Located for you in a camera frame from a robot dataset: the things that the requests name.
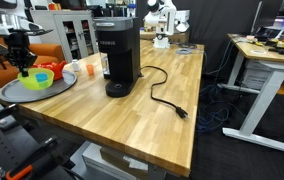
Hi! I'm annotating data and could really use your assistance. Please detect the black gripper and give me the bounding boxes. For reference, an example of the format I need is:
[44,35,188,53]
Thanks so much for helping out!
[5,31,38,78]

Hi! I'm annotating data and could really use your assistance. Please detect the yellow-green plastic bowl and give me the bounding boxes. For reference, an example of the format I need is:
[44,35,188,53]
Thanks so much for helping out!
[17,67,56,91]

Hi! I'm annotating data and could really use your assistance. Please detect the round gray plate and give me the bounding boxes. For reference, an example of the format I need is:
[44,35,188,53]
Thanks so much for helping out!
[0,69,79,105]

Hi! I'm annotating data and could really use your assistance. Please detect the orange sofa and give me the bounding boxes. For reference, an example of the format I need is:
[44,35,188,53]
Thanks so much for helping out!
[0,33,65,107]

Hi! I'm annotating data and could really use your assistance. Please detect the red teapot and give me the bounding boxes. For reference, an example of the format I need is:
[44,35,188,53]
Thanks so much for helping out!
[31,60,68,82]

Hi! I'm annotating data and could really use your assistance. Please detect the white glass-door cabinet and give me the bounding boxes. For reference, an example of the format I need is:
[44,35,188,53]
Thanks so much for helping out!
[29,9,99,64]

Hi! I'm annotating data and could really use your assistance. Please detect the small white bottle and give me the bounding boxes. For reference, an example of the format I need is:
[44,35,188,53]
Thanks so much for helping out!
[71,59,82,73]

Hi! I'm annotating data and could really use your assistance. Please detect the black orange bar clamp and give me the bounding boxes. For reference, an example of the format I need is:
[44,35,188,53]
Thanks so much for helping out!
[5,135,60,180]
[0,103,20,132]

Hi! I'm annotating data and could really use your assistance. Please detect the orange container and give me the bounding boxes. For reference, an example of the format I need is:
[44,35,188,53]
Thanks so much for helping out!
[47,2,58,12]

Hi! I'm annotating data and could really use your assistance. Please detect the dark gray equipment board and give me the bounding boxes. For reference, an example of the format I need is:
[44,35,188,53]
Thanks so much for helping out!
[0,123,41,176]

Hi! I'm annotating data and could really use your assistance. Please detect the black Keurig coffee maker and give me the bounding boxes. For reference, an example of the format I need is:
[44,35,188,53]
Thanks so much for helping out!
[93,17,142,99]

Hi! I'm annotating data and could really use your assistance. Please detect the large white carton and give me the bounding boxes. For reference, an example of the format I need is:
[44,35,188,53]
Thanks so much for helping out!
[81,142,140,180]

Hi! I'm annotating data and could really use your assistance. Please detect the brown cardboard box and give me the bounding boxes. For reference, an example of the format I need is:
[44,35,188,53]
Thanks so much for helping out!
[99,146,150,179]

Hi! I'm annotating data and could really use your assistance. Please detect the gray table leg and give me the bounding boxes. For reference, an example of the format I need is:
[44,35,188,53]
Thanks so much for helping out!
[147,163,167,180]

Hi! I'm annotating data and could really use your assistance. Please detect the black curtain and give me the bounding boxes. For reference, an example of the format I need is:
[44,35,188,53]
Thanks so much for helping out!
[134,0,261,81]

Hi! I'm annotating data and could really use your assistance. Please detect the clear tape roll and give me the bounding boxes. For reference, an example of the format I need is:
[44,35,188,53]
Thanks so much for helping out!
[250,48,267,55]

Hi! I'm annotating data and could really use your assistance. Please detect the white storage box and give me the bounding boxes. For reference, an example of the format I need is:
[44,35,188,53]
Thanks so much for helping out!
[241,59,278,90]

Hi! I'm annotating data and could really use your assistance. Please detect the wood-top desk white legs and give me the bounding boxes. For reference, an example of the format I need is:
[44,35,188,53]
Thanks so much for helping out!
[216,32,284,157]

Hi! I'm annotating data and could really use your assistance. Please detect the black monitor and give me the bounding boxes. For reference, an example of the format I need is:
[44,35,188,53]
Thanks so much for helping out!
[250,0,284,40]

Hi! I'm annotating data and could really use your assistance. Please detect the yellow hand tool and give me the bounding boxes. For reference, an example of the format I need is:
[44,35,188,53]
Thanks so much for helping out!
[265,37,284,50]

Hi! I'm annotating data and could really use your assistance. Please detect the black power cord with plug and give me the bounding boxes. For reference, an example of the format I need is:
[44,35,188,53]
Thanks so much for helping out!
[139,65,190,120]

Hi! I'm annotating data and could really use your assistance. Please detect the blue floor cables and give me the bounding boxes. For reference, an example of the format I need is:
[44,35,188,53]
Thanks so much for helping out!
[196,39,241,134]

